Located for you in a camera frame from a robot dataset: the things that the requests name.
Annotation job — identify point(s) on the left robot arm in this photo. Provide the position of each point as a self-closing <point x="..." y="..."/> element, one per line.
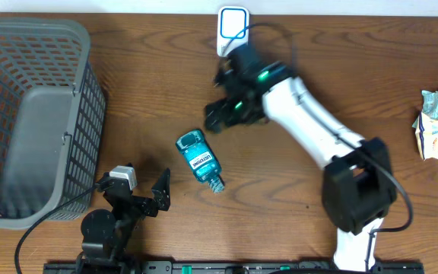
<point x="106" y="233"/>

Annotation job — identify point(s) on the white barcode scanner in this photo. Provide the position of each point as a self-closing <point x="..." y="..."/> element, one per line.
<point x="231" y="20"/>

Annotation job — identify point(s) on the blue mouthwash bottle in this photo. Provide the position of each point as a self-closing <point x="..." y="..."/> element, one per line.
<point x="201" y="159"/>

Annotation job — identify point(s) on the white wet wipes pack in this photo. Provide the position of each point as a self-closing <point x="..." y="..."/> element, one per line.
<point x="430" y="104"/>

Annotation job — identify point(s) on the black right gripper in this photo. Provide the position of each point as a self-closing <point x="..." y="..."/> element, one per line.
<point x="220" y="106"/>

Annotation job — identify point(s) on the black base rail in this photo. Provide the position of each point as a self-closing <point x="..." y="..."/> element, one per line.
<point x="167" y="267"/>

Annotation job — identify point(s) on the grey plastic shopping basket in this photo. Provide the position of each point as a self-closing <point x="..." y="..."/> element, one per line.
<point x="51" y="119"/>

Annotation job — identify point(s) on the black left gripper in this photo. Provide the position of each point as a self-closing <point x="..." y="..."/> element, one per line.
<point x="163" y="193"/>

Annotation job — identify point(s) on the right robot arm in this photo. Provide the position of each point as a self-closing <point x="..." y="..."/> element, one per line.
<point x="357" y="187"/>

